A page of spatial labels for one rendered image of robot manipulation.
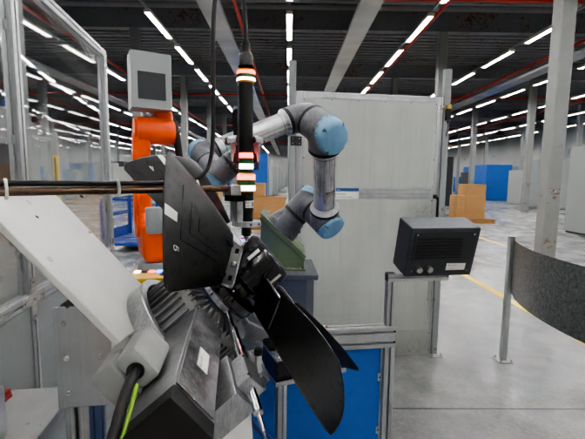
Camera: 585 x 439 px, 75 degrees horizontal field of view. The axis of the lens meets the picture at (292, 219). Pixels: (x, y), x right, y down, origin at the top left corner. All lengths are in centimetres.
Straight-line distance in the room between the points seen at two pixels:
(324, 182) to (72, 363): 94
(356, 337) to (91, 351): 91
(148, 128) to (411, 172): 308
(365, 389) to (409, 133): 198
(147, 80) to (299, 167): 258
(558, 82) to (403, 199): 505
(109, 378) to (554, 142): 734
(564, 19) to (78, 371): 776
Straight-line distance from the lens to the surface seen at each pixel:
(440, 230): 142
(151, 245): 473
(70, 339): 87
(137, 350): 59
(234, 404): 64
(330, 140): 128
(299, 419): 158
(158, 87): 485
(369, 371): 156
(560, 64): 775
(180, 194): 62
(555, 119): 760
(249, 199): 92
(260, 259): 80
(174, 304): 81
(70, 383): 91
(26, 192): 75
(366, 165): 289
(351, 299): 300
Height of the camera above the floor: 140
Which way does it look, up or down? 6 degrees down
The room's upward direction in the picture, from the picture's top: 1 degrees clockwise
